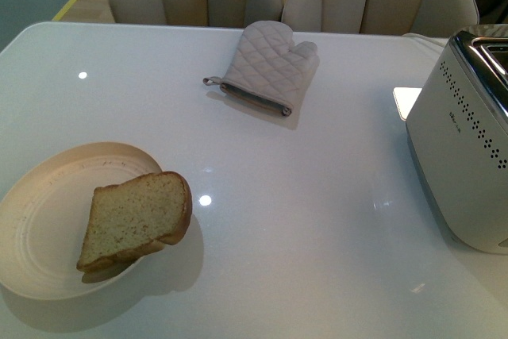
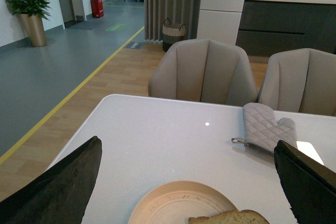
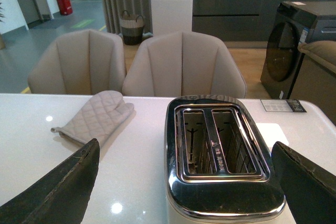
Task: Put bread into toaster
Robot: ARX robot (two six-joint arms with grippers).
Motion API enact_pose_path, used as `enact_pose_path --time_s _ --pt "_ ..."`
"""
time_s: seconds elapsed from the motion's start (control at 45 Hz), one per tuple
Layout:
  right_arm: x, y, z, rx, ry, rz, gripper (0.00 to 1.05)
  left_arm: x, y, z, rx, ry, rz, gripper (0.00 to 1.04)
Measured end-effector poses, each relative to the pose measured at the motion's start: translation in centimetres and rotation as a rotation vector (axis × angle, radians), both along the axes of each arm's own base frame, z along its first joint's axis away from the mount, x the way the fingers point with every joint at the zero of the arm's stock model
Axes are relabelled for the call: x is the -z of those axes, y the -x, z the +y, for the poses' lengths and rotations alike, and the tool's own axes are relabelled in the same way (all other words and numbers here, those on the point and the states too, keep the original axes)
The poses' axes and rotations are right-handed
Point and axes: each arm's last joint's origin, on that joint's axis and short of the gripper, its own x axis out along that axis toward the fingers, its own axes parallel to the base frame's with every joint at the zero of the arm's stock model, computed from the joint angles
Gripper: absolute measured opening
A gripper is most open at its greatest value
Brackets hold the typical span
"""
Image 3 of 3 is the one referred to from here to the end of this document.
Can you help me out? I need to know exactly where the beige chair on right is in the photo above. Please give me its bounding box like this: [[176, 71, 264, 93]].
[[122, 31, 247, 98]]

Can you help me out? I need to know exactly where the grey kitchen cabinet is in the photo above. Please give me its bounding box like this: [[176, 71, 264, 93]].
[[192, 0, 334, 42]]

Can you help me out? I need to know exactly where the dark info card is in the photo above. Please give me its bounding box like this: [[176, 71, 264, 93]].
[[260, 99, 306, 113]]

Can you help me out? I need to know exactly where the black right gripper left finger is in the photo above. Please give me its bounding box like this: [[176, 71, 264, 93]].
[[1, 138, 100, 223]]

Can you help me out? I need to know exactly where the beige chair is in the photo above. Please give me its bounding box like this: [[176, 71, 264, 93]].
[[122, 31, 247, 98], [28, 29, 126, 95]]

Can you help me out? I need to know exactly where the woven basket with handles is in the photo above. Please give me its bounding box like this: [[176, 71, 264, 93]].
[[120, 10, 145, 46]]

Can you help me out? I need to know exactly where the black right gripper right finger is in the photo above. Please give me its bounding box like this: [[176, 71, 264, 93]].
[[271, 141, 335, 223]]

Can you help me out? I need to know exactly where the beige quilted oven mitt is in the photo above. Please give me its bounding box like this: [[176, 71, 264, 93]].
[[51, 90, 134, 144]]

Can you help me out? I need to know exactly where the dark washing machine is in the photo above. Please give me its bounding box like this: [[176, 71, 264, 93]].
[[260, 1, 335, 99]]

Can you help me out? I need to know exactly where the chrome and cream toaster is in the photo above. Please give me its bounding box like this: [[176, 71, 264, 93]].
[[164, 95, 286, 223]]

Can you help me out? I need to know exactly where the beige chair on left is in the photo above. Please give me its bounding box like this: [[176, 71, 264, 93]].
[[28, 29, 126, 95]]

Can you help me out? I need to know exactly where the white pillar cabinet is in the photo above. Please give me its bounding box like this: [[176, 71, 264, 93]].
[[150, 0, 193, 36]]

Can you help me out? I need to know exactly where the beige cushioned seat edge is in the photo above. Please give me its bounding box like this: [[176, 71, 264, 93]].
[[290, 40, 336, 123]]

